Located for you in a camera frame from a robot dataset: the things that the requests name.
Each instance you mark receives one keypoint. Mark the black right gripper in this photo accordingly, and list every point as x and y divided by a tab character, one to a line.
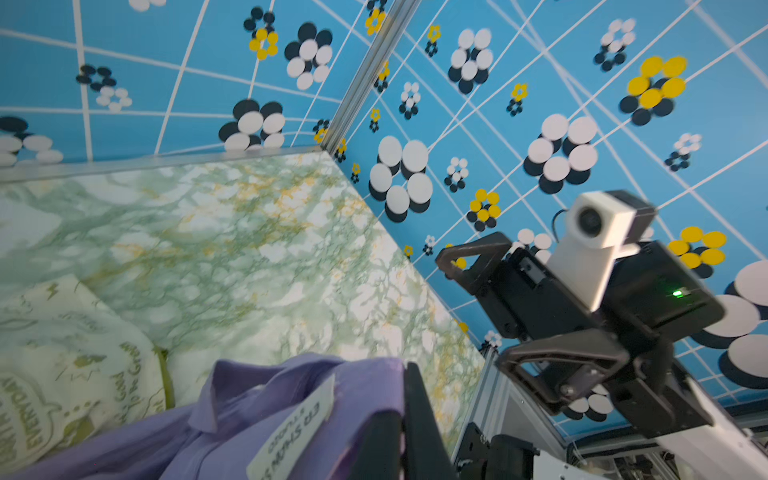
563	350

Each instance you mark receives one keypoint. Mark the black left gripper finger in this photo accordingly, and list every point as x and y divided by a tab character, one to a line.
404	446

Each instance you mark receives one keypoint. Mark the purple shirt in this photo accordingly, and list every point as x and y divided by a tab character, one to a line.
307	414

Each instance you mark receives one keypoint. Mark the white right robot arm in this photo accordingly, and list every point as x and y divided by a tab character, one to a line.
720	450

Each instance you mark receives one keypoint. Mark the cream green printed cloth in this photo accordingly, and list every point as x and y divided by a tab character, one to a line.
71	369

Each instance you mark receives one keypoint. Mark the aluminium table edge frame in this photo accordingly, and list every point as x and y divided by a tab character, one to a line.
505	425

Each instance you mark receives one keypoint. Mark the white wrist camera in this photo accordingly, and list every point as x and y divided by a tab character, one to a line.
597	226

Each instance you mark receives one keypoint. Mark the aluminium corner post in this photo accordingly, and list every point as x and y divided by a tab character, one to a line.
379	51

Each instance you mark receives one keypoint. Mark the aluminium back wall rail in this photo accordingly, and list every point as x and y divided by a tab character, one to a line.
54	171

